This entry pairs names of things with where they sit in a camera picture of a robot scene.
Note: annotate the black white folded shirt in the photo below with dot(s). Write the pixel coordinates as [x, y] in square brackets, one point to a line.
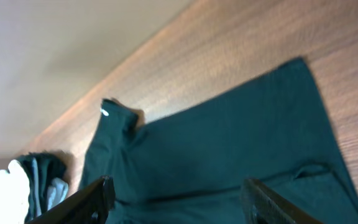
[14, 194]

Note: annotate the black folded garment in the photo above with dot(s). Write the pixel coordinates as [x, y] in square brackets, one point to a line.
[41, 169]

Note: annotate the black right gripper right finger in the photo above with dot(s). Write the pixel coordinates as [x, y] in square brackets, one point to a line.
[262, 205]

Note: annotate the grey folded garment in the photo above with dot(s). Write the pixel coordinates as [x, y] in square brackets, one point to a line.
[56, 192]

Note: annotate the black t-shirt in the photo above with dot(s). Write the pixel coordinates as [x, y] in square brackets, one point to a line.
[189, 167]

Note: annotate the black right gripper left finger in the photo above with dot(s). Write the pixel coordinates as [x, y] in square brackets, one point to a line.
[90, 205]

